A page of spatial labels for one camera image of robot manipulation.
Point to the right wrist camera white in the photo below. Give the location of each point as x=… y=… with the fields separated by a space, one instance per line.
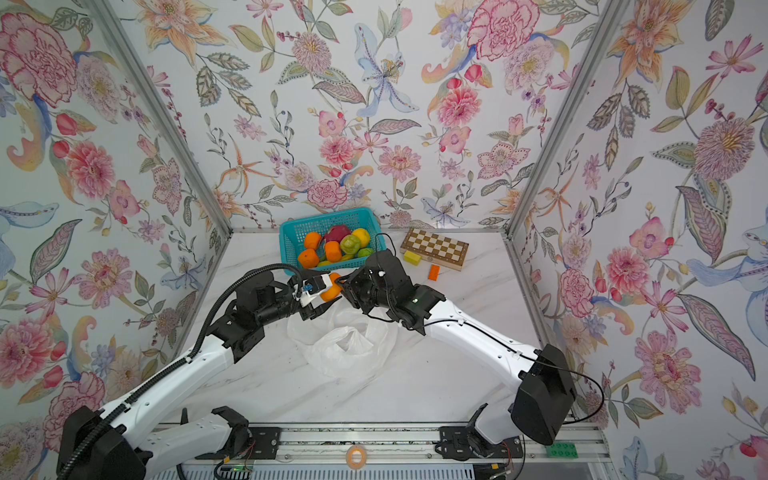
x=385 y=267

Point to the right aluminium corner post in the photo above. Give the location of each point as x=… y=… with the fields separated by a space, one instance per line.
x=607 y=25

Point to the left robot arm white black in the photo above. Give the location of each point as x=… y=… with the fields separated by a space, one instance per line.
x=121 y=440

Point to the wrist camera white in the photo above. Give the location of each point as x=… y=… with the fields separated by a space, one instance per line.
x=385 y=267
x=310 y=289

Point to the pink dragon fruit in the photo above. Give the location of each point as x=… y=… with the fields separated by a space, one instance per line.
x=337 y=233

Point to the aluminium corner post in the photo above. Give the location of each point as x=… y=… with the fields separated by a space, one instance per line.
x=114 y=34
x=607 y=25

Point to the orange fruit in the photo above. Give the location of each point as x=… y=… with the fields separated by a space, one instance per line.
x=308 y=259
x=312 y=241
x=333 y=252

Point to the yellow block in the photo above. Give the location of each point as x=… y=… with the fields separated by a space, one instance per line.
x=412 y=258

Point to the teal plastic basket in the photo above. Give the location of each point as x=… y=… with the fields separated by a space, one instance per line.
x=292 y=234

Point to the green lego plate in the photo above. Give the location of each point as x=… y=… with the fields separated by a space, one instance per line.
x=562 y=450

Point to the orange block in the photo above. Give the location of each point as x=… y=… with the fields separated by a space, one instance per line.
x=434 y=273

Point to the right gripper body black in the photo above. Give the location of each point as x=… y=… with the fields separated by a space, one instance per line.
x=368 y=299

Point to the left aluminium corner post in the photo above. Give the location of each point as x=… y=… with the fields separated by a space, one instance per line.
x=114 y=34

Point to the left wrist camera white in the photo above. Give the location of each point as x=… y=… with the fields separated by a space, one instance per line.
x=310 y=289

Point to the green pepper toy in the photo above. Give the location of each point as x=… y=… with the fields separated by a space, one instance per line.
x=350 y=244

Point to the white translucent plastic bag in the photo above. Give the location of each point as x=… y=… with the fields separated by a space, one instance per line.
x=343 y=343

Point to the yellow lemon toy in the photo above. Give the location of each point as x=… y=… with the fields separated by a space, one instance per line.
x=363 y=236

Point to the aluminium rail base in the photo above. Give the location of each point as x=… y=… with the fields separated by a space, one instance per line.
x=388 y=451

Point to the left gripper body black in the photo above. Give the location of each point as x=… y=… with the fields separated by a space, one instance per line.
x=283 y=306

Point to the wooden chessboard box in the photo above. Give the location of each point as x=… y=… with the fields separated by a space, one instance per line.
x=436 y=248

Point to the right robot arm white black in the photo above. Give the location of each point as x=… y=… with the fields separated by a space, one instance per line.
x=539 y=378

